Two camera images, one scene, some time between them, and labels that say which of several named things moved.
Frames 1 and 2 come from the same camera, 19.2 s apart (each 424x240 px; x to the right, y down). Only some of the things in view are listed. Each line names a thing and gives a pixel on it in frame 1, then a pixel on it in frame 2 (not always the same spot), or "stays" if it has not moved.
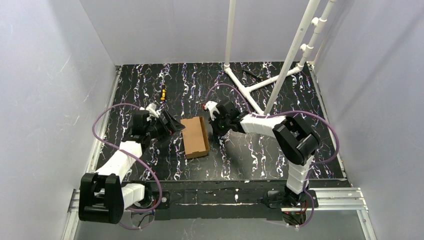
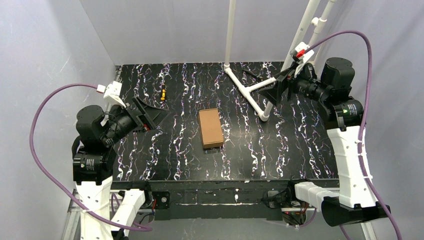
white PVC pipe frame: (300, 39) stays
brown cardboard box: (195, 137) → (211, 128)
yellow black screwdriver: (163, 93) stays
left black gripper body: (167, 120) → (138, 114)
